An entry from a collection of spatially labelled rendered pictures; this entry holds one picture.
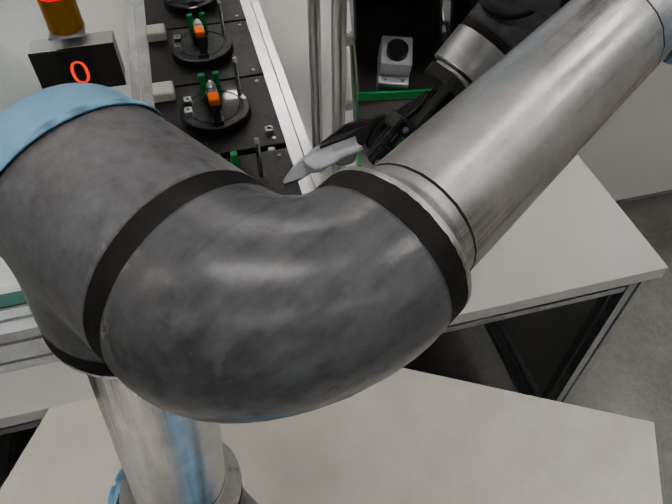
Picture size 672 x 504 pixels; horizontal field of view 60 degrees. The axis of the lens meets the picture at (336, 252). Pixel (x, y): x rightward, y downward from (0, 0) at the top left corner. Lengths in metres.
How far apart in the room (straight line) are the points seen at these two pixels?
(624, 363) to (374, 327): 1.95
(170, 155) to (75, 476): 0.73
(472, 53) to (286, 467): 0.61
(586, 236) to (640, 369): 1.02
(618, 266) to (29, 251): 1.04
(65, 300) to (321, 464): 0.66
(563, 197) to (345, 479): 0.72
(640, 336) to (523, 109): 1.95
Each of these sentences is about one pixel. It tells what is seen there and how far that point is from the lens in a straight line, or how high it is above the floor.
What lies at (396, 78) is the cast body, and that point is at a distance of 0.87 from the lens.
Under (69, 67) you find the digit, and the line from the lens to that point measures 1.00.
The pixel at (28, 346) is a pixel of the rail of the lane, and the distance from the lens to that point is 1.03.
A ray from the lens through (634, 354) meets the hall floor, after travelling 2.20.
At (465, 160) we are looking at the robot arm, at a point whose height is 1.51.
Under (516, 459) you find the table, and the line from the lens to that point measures 0.94.
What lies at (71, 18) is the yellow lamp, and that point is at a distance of 0.96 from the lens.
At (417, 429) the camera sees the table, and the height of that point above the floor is 0.86.
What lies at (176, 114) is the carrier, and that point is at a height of 0.97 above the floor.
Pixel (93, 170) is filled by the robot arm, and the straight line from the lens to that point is 0.29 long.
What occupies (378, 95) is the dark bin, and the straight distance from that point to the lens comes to 0.87.
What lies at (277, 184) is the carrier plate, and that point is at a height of 0.97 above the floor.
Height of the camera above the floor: 1.70
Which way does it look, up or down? 50 degrees down
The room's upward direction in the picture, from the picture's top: straight up
